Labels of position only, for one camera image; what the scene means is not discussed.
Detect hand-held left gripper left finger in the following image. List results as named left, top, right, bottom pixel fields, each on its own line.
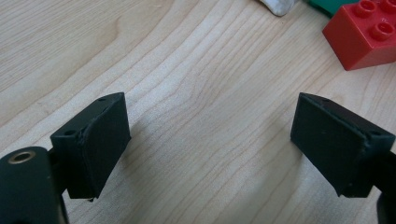
left=49, top=91, right=132, bottom=200

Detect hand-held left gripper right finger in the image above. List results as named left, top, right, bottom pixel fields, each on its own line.
left=290, top=91, right=396, bottom=199

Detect red toy brick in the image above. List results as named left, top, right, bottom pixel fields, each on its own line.
left=322, top=0, right=396, bottom=72

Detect teal toy brick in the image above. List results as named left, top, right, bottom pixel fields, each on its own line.
left=306, top=0, right=361, bottom=19

